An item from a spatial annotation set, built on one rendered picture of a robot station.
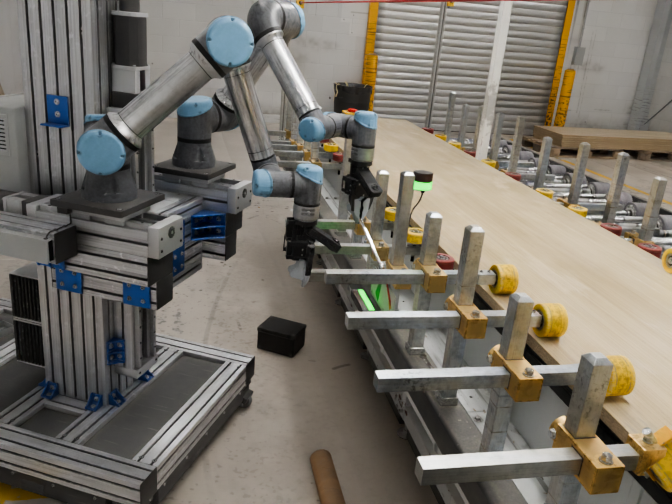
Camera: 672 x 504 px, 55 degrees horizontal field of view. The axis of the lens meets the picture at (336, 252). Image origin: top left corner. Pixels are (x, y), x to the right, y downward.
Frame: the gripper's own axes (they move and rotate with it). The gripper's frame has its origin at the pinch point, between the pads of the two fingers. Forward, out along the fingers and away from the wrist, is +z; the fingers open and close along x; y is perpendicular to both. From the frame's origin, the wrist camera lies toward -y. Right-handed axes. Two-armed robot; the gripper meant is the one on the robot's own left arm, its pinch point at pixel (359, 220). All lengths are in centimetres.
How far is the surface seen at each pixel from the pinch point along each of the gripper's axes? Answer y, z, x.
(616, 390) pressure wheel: -106, 1, 9
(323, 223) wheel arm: 25.8, 9.2, -2.3
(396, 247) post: -22.2, 1.6, 0.9
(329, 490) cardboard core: -23, 87, 17
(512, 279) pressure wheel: -59, -1, -10
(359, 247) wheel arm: -0.3, 9.4, -1.0
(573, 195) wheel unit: 16, 4, -129
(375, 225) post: 1.2, 2.7, -7.8
